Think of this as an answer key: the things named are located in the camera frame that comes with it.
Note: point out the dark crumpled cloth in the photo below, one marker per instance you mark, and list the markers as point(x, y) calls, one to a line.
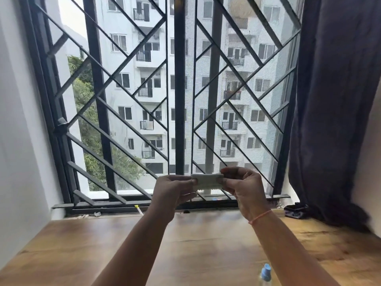
point(295, 211)

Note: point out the person's right forearm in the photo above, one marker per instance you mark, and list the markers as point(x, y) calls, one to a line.
point(291, 253)

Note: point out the black metal window grille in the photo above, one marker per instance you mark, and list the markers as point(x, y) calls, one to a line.
point(61, 205)

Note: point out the person's left hand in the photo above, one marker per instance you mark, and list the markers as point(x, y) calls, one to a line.
point(169, 196)

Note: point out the person's left forearm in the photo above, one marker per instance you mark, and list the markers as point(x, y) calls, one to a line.
point(128, 253)

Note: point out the black window frame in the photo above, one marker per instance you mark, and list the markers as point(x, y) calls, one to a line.
point(179, 86)

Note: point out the light green cleaning cloth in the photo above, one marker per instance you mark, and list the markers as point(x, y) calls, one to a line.
point(207, 181)

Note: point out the white stick yellow tip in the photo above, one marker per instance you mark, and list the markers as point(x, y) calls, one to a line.
point(138, 210)

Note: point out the green tree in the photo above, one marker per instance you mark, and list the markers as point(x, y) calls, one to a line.
point(86, 122)

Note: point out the small spray bottle blue cap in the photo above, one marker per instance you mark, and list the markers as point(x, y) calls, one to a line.
point(265, 275)

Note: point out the white apartment building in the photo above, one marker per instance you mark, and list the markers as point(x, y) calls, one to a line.
point(140, 92)

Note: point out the person's right hand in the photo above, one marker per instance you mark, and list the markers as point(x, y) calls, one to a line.
point(247, 193)

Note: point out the dark curtain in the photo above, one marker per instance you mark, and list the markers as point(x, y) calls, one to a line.
point(333, 101)

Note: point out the pink wrist thread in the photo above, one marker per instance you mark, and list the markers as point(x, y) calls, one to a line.
point(260, 216)

